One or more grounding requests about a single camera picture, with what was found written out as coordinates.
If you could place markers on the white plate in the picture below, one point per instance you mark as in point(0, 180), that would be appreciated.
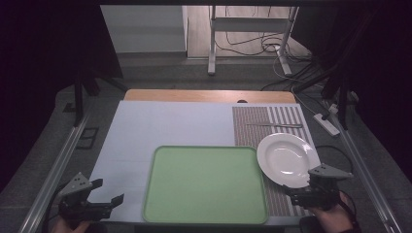
point(282, 159)

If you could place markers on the black tripod stand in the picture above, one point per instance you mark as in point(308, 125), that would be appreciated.
point(85, 81)
point(336, 81)

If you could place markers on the person's left hand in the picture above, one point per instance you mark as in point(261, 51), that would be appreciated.
point(69, 226)

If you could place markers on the aluminium rail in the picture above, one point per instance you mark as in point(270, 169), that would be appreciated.
point(53, 174)
point(366, 174)

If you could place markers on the metal table knife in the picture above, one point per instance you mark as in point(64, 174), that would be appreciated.
point(275, 125)

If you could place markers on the white power strip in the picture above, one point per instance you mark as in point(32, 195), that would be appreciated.
point(326, 124)

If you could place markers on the white table cover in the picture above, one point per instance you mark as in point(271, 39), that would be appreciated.
point(162, 129)

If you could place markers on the wooden table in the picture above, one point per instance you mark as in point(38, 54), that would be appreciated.
point(207, 96)

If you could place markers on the white metal stand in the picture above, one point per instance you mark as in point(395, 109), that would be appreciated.
point(249, 24)

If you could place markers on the person's right hand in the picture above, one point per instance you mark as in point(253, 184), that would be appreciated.
point(331, 218)

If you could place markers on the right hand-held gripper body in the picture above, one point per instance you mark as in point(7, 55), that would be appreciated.
point(319, 188)

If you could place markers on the grey panel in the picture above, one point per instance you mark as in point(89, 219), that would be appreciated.
point(144, 28)

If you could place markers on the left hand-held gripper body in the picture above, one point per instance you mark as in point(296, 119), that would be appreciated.
point(75, 198)

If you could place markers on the striped placemat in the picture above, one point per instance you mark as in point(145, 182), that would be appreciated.
point(259, 129)

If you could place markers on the green tray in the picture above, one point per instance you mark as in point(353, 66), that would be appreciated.
point(204, 185)

